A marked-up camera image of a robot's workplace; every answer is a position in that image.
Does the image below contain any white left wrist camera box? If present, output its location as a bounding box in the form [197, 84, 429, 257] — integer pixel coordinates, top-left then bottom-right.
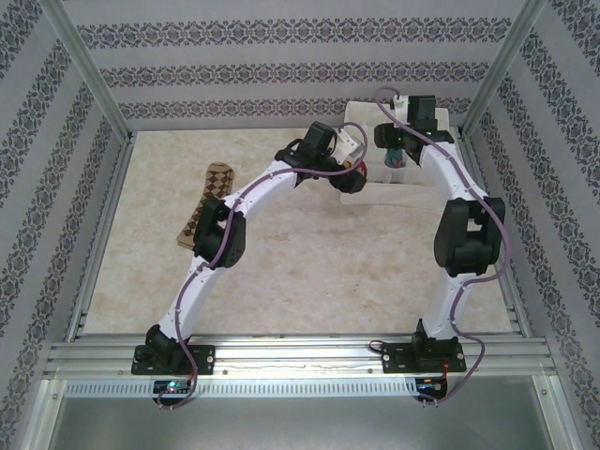
[333, 128, 361, 161]

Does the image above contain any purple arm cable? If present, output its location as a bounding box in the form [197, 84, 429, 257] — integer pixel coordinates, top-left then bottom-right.
[157, 122, 370, 412]
[377, 86, 512, 407]

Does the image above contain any aluminium mounting rail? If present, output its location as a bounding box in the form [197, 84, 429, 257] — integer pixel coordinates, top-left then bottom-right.
[44, 335, 557, 380]

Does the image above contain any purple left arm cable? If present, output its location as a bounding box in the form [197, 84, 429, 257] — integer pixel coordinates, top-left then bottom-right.
[157, 122, 370, 412]

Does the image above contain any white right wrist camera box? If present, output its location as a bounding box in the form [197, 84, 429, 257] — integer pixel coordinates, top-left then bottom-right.
[390, 95, 410, 124]

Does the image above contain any aluminium frame post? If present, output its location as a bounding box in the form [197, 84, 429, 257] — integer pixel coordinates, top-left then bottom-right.
[461, 0, 549, 137]
[39, 0, 135, 142]

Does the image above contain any aluminium table side rail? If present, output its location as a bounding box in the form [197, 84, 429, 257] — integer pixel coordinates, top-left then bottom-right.
[65, 133, 137, 341]
[461, 130, 533, 338]

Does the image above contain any slotted grey cable duct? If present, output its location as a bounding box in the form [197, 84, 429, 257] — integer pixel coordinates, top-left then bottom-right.
[63, 378, 419, 398]

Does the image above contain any white fabric organizer box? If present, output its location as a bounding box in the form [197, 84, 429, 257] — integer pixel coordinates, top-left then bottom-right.
[339, 99, 455, 207]

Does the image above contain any blue sock orange cuff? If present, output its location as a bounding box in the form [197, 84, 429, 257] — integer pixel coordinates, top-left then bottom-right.
[382, 147, 406, 170]

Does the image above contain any sheet metal shelf panel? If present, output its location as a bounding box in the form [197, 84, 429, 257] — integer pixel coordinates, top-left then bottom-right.
[39, 378, 563, 450]

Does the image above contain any brown argyle sock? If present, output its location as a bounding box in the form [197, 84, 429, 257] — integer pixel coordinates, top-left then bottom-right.
[175, 162, 235, 252]

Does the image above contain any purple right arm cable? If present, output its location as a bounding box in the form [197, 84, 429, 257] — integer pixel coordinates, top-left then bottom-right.
[377, 86, 512, 407]

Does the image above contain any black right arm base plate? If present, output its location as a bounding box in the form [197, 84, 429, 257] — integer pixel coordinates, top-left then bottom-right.
[382, 343, 468, 375]

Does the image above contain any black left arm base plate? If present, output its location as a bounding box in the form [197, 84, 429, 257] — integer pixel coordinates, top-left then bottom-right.
[130, 345, 216, 376]

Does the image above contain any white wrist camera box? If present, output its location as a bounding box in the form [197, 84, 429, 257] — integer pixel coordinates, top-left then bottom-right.
[333, 128, 361, 161]
[390, 95, 410, 124]

